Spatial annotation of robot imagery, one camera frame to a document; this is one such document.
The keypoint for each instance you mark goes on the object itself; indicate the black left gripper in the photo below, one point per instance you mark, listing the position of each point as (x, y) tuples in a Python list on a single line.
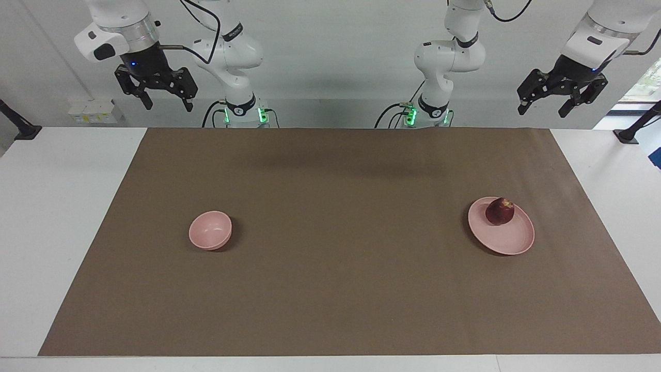
[(576, 72)]

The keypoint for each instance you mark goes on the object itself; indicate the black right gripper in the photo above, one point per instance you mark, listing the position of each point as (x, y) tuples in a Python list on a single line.
[(147, 64)]

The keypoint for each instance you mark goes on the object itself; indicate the dark red apple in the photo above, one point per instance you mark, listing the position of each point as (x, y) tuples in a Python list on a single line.
[(500, 213)]

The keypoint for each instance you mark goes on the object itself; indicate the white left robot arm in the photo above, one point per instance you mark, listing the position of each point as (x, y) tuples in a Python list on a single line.
[(449, 57)]

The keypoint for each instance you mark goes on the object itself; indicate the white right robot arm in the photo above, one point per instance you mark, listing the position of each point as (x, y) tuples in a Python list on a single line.
[(232, 51)]

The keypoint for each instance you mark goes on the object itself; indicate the pink bowl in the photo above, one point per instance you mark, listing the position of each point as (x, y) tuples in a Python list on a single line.
[(209, 231)]

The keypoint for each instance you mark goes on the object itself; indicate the pink plate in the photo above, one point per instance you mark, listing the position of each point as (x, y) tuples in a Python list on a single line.
[(508, 240)]

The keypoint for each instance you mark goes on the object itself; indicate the black clamp stand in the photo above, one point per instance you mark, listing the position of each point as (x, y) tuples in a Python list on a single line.
[(23, 129), (632, 132)]

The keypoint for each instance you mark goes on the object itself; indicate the blue object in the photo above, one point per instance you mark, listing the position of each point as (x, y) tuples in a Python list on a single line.
[(656, 157)]

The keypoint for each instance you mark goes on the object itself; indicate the brown table mat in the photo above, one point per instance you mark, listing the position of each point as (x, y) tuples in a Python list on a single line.
[(341, 268)]

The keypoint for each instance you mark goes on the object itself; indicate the white wall socket box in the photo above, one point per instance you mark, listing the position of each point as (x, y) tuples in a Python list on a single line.
[(95, 111)]

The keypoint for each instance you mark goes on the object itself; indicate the window with dark frame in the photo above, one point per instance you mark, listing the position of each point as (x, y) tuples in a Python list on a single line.
[(640, 98)]

